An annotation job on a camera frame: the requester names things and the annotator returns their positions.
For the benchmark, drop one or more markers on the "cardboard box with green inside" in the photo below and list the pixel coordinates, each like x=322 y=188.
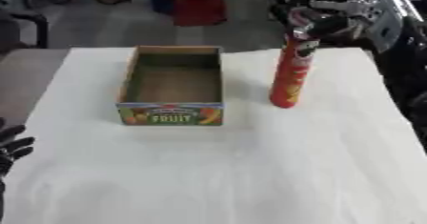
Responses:
x=172 y=115

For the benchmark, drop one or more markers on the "black chair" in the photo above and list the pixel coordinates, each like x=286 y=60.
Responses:
x=33 y=21

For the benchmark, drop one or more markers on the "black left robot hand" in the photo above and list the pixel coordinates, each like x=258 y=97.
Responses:
x=12 y=146

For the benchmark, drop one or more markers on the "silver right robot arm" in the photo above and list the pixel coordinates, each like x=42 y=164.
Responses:
x=396 y=27

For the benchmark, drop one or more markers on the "tall red snack can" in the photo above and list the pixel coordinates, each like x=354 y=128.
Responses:
x=287 y=81

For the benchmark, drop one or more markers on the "blue container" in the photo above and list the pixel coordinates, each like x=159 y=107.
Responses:
x=162 y=3

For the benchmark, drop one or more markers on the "red bag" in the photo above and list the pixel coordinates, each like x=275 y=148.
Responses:
x=199 y=10

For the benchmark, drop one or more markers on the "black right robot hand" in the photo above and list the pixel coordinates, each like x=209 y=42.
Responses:
x=328 y=23

